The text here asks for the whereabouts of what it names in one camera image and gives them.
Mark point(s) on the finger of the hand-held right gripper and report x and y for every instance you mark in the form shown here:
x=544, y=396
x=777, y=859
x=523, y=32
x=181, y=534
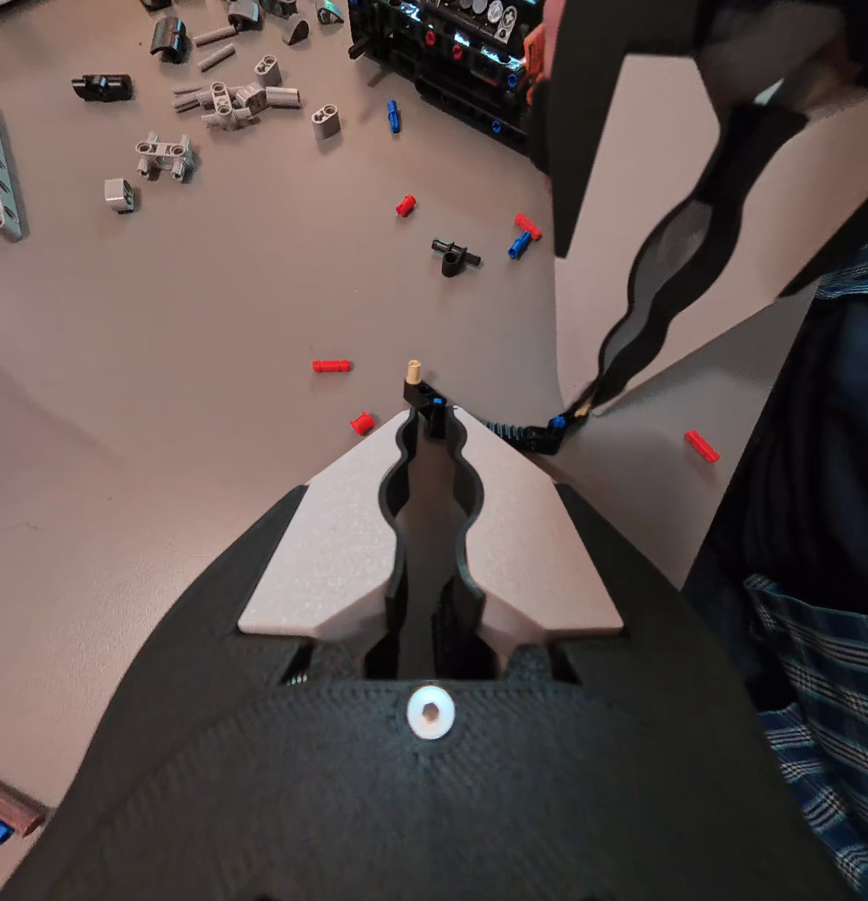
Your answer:
x=793, y=232
x=617, y=211

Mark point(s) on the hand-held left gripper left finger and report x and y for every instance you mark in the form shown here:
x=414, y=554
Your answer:
x=314, y=563

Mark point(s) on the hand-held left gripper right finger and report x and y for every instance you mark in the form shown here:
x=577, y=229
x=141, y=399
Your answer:
x=539, y=563

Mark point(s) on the black lego gear rack assembly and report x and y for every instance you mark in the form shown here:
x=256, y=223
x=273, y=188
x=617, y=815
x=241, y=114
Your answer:
x=423, y=395

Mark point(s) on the person's right forearm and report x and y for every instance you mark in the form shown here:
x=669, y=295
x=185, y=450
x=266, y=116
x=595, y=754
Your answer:
x=860, y=271

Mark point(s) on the red lego pin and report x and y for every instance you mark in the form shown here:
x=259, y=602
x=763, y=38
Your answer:
x=331, y=365
x=702, y=446
x=405, y=205
x=362, y=423
x=527, y=226

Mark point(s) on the blue lego pin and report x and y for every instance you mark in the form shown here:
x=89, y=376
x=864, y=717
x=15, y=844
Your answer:
x=393, y=116
x=520, y=244

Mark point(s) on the black lego T connector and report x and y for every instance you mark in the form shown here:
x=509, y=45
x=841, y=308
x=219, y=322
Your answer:
x=455, y=257

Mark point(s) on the pile of grey lego connectors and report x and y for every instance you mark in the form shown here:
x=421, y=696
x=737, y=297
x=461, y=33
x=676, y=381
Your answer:
x=226, y=105

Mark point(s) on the brown lego plate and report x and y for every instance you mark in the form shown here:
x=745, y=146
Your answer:
x=15, y=806

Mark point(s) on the small grey lego connector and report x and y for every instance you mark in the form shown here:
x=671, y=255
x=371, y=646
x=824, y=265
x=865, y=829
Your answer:
x=119, y=196

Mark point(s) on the grey lego double-pin connector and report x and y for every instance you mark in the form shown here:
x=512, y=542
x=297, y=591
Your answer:
x=165, y=156

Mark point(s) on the black lego connector block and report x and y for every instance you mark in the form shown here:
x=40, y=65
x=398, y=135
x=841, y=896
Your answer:
x=103, y=86

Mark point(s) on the dark trousers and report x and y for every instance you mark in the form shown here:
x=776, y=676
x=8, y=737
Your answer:
x=793, y=457

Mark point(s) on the blue plaid shirt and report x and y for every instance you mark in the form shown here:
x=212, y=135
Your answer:
x=828, y=704

